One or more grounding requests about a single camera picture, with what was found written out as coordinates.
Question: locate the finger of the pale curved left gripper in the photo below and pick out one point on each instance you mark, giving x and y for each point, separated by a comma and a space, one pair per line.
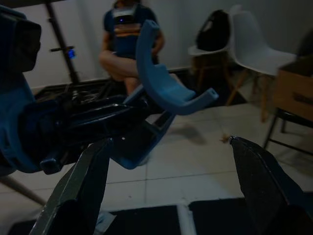
146, 78

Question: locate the finger of the pale straight left gripper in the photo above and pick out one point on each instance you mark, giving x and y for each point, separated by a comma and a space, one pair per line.
139, 151

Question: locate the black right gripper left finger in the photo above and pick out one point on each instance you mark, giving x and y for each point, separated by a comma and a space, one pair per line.
80, 186

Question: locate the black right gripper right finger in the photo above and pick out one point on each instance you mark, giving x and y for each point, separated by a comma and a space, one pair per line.
264, 191

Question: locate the small brown trash scrap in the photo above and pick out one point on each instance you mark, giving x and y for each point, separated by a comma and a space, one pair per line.
224, 138

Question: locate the seated person in dark shirt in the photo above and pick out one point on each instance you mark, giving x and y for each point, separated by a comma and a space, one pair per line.
119, 61

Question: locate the black floor mat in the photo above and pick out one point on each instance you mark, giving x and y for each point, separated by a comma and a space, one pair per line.
217, 218
146, 220

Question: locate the wooden furniture leg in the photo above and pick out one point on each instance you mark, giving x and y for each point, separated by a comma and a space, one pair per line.
22, 189

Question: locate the black metal folding chair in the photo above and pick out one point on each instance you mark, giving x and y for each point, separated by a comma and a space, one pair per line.
276, 127

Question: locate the white chair with wooden legs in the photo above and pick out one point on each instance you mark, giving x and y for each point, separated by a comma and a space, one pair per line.
254, 49
207, 51

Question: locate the black stand with blue light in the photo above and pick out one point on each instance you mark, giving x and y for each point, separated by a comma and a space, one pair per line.
63, 44

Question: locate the black bag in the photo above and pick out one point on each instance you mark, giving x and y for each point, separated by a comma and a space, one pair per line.
212, 29

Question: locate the brown cardboard box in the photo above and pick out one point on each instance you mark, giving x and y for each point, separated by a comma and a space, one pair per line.
293, 90

